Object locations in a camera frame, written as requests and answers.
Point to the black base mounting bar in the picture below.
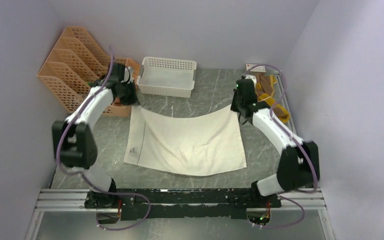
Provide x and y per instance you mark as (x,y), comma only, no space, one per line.
(154,203)

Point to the orange plastic file organizer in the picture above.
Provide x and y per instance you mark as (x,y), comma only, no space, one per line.
(75,61)

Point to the brown yellow towel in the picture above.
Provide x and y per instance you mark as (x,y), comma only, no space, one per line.
(265,92)

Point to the white plastic basket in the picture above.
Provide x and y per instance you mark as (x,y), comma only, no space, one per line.
(167,77)

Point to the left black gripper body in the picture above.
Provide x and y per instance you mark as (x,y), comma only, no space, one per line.
(129,96)

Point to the aluminium frame rail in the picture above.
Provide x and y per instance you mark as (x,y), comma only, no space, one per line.
(60,215)

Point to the cream white towel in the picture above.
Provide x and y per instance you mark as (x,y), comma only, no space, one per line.
(198,146)

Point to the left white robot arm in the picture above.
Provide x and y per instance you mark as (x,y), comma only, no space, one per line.
(75,149)

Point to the small white red box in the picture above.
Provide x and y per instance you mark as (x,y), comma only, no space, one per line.
(255,68)

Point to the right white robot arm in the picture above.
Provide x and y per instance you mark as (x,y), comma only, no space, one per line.
(298,165)

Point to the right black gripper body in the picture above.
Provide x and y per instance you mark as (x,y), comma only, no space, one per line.
(236,102)

